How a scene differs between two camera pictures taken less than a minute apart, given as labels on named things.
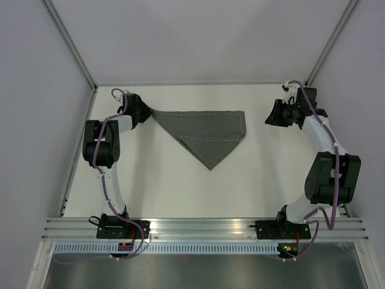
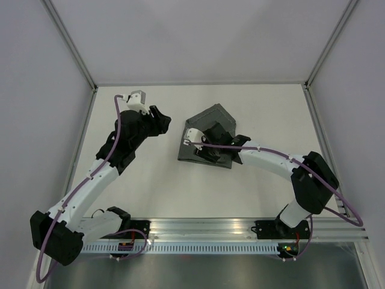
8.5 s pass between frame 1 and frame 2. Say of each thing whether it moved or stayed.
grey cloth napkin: moved
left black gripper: moved
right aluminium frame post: stayed
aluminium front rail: stayed
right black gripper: moved
